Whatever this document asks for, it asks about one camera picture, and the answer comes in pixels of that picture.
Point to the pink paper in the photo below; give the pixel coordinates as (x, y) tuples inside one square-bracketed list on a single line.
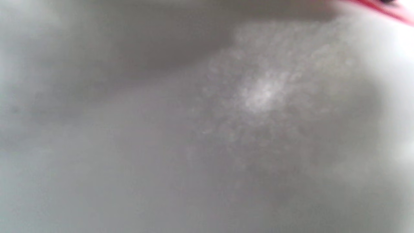
[(397, 14)]

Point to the person's left hand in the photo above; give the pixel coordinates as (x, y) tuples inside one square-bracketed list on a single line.
[(387, 1)]

